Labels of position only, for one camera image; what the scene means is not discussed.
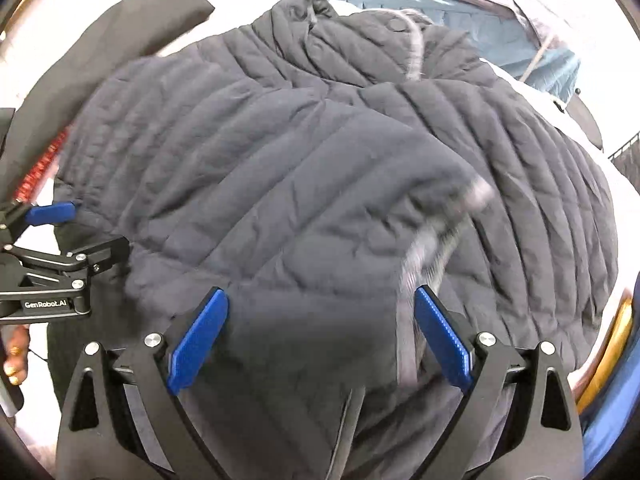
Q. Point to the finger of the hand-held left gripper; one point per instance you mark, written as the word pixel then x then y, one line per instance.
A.
pixel 50 213
pixel 87 259

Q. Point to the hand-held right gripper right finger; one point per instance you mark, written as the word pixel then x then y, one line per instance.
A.
pixel 445 340

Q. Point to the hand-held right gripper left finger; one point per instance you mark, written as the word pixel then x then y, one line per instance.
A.
pixel 197 342

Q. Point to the black quilted jacket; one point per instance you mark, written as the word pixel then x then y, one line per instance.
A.
pixel 320 185

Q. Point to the person's left hand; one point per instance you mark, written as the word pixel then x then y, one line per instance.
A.
pixel 15 355

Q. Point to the red patterned cloth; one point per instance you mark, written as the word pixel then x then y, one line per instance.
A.
pixel 42 170

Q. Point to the yellow shiny cloth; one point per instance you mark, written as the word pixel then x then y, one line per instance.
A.
pixel 610 350

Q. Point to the black folded cloth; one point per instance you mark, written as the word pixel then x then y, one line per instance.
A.
pixel 100 45

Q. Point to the blue garment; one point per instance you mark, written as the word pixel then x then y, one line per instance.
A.
pixel 612 432

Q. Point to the grey blue duvet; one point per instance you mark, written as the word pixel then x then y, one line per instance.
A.
pixel 480 15

